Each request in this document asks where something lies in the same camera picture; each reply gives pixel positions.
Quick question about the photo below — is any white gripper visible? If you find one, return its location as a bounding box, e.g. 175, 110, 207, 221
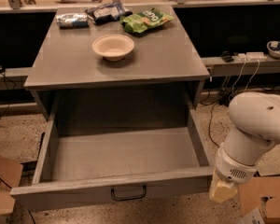
209, 147, 257, 203

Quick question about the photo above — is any grey top drawer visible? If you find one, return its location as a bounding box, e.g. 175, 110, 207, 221
10, 91, 216, 212

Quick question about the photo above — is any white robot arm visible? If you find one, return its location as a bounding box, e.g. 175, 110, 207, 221
209, 91, 280, 203

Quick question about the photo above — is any cardboard box right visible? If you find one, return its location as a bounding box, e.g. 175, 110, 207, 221
239, 176, 280, 224

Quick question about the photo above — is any cardboard box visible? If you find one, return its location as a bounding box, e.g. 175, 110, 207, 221
0, 156, 22, 224
239, 176, 280, 224

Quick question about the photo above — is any black power adapter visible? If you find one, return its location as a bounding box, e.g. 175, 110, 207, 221
219, 94, 232, 106

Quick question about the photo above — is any grey cabinet body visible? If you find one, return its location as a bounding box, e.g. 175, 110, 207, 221
23, 4, 211, 123

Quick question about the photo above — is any black device on ledge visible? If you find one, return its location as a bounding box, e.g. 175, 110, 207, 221
221, 51, 234, 63

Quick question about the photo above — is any white power strip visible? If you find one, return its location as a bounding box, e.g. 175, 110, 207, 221
238, 52, 267, 61

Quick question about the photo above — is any blue white bowl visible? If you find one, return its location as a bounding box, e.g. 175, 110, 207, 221
267, 41, 280, 58

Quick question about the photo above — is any beige paper bowl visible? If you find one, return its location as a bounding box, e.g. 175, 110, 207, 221
92, 35, 134, 61

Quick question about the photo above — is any green chip bag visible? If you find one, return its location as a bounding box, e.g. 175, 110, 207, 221
119, 8, 175, 34

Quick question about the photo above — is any dark snack bag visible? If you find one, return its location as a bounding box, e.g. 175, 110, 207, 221
85, 3, 133, 24

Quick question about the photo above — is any cardboard box left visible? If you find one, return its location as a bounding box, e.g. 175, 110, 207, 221
0, 156, 22, 224

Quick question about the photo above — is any silver blue snack bag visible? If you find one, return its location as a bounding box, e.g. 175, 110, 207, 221
56, 13, 89, 28

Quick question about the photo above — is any black drawer handle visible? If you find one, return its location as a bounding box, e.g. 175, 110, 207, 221
110, 185, 147, 202

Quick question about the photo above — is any black cable on floor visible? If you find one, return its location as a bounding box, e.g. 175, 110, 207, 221
207, 101, 223, 147

